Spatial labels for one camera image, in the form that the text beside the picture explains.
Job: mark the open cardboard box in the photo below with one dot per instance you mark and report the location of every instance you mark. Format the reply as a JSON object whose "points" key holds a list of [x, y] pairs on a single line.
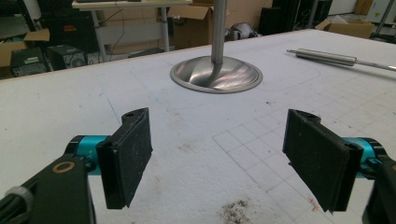
{"points": [[12, 49], [348, 27], [194, 26]]}

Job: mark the white desk with metal legs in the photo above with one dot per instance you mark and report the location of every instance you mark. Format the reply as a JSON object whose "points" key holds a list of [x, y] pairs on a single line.
{"points": [[130, 21]]}

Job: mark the dark bag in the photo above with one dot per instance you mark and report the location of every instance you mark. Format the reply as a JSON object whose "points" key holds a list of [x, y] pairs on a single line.
{"points": [[241, 31]]}

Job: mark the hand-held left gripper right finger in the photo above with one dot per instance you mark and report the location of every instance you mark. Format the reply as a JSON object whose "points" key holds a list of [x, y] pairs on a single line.
{"points": [[320, 158]]}

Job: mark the black computer case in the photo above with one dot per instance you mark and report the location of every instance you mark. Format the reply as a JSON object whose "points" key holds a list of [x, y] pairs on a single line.
{"points": [[67, 56]]}

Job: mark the metal stand with round base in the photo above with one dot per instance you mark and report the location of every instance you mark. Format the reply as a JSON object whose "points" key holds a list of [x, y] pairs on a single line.
{"points": [[217, 67]]}

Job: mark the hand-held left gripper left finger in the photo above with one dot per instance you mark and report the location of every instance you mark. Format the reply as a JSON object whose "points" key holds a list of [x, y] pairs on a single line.
{"points": [[124, 161]]}

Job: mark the black cabinet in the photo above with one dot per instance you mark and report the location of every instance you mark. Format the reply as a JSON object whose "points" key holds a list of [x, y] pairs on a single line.
{"points": [[281, 15]]}

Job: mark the black electronic device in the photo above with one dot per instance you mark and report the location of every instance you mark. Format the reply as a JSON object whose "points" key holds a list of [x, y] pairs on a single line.
{"points": [[27, 62]]}

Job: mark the metal stand leg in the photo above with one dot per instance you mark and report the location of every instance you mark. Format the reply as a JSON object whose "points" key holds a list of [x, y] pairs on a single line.
{"points": [[383, 17]]}

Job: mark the metal rod tool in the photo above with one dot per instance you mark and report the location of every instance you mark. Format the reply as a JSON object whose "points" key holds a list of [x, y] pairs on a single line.
{"points": [[336, 58]]}

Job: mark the black box with red label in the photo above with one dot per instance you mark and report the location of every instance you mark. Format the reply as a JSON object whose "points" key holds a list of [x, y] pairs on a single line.
{"points": [[67, 29]]}

